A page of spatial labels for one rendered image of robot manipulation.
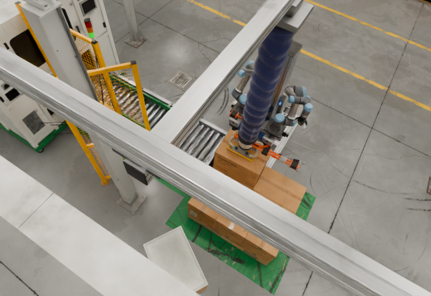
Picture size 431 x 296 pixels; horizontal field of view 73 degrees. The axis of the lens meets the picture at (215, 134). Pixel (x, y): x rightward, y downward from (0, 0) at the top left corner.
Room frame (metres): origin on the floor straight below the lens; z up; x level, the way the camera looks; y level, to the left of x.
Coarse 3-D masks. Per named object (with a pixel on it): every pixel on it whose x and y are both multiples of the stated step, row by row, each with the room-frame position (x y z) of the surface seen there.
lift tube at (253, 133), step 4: (268, 84) 1.76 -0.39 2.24; (272, 84) 1.77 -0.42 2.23; (260, 100) 1.75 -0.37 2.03; (268, 100) 1.79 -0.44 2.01; (252, 108) 1.77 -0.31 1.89; (240, 128) 1.89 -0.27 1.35; (244, 128) 1.79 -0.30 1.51; (248, 128) 1.76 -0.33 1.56; (252, 128) 1.76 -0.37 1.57; (256, 128) 1.77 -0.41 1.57; (240, 132) 1.83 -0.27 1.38; (244, 132) 1.79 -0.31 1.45; (248, 132) 1.76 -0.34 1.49; (252, 132) 1.77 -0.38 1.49; (256, 132) 1.78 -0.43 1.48; (240, 136) 1.82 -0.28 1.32; (244, 136) 1.77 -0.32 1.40; (248, 136) 1.77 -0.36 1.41; (252, 136) 1.77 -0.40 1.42; (256, 136) 1.80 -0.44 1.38; (244, 140) 1.77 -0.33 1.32; (248, 140) 1.76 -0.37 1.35; (252, 140) 1.76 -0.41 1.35; (248, 144) 1.76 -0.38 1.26
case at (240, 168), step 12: (228, 132) 2.10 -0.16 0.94; (228, 144) 1.92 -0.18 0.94; (216, 156) 1.79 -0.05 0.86; (228, 156) 1.76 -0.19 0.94; (240, 156) 1.78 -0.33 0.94; (264, 156) 1.82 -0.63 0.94; (216, 168) 1.78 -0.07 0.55; (228, 168) 1.71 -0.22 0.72; (240, 168) 1.66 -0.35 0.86; (252, 168) 1.63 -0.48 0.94; (240, 180) 1.64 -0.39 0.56; (252, 180) 1.58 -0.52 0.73
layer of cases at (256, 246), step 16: (272, 176) 1.77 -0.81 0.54; (256, 192) 1.51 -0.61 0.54; (272, 192) 1.54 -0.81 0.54; (288, 192) 1.57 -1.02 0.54; (304, 192) 1.60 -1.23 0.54; (192, 208) 1.24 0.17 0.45; (208, 208) 1.23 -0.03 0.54; (288, 208) 1.35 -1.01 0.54; (208, 224) 1.13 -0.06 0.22; (224, 224) 1.06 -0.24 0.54; (240, 240) 0.94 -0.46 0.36; (256, 240) 0.92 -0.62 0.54; (272, 256) 0.77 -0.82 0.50
